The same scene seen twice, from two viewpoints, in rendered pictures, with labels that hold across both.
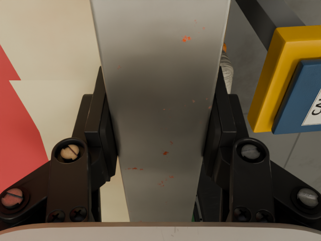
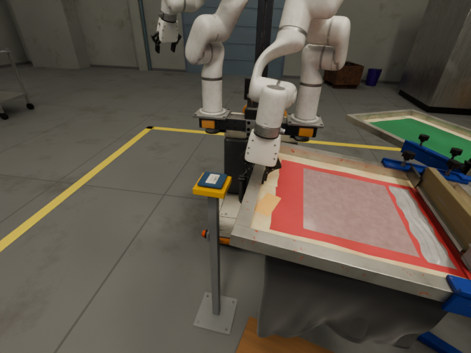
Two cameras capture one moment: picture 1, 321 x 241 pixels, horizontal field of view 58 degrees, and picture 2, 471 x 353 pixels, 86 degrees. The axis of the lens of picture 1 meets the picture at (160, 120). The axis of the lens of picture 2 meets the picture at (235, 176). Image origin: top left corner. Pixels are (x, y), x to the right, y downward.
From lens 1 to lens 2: 0.72 m
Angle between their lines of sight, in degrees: 12
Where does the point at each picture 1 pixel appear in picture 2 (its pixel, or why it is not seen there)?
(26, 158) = (282, 178)
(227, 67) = not seen: hidden behind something
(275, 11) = (213, 212)
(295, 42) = (221, 192)
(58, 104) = (272, 183)
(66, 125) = (272, 180)
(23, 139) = (280, 180)
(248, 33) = (194, 241)
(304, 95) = (220, 181)
